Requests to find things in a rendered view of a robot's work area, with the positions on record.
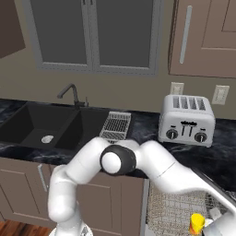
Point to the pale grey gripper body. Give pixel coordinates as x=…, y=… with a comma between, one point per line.
x=212, y=230

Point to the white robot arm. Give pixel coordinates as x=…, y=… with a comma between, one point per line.
x=92, y=162

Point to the dishwasher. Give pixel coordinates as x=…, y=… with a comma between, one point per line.
x=144, y=209

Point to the beige base cupboard door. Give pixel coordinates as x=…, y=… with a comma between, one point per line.
x=110, y=202
x=18, y=187

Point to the silver four-slot toaster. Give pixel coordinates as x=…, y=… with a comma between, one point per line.
x=186, y=123

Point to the dark grey tap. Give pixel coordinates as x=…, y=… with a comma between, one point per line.
x=73, y=92

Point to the grey framed window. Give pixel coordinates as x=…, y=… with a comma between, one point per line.
x=92, y=66

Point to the black double sink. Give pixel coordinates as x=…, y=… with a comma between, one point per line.
x=37, y=126

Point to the white wall outlet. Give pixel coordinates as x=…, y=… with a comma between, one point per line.
x=220, y=94
x=177, y=88

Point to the beige wall cupboard door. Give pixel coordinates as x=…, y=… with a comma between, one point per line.
x=209, y=37

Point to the brown wall cupboard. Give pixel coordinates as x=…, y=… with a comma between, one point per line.
x=9, y=24

